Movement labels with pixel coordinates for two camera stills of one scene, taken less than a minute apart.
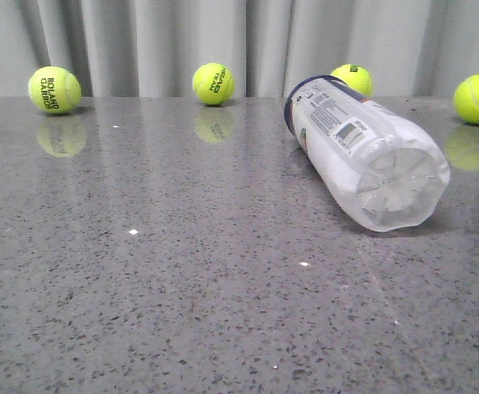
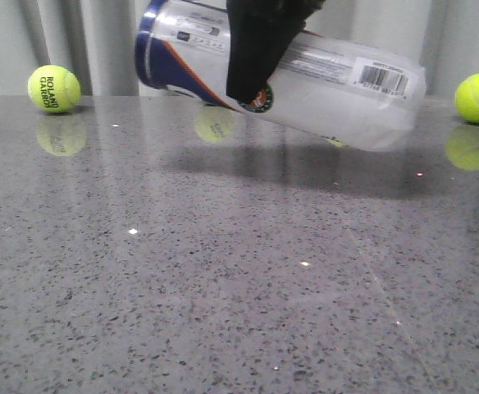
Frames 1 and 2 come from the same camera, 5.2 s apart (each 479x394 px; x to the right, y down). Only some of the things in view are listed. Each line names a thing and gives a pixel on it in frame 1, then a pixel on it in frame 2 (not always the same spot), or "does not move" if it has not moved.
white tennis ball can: (388, 171) -> (330, 86)
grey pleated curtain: (157, 48) does not move
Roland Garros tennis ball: (54, 90) does not move
